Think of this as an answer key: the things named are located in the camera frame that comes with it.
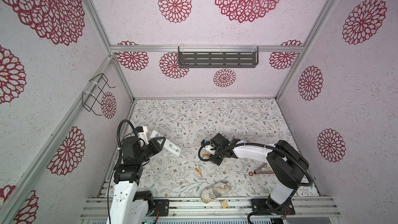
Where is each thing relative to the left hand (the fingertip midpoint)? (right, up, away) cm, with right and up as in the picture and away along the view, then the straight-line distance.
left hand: (164, 141), depth 76 cm
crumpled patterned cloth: (+25, -24, 0) cm, 35 cm away
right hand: (+24, -11, +15) cm, 30 cm away
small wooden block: (+29, -30, -2) cm, 42 cm away
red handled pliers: (+49, -18, +7) cm, 52 cm away
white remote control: (+2, -2, -1) cm, 3 cm away
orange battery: (+17, -18, +9) cm, 26 cm away
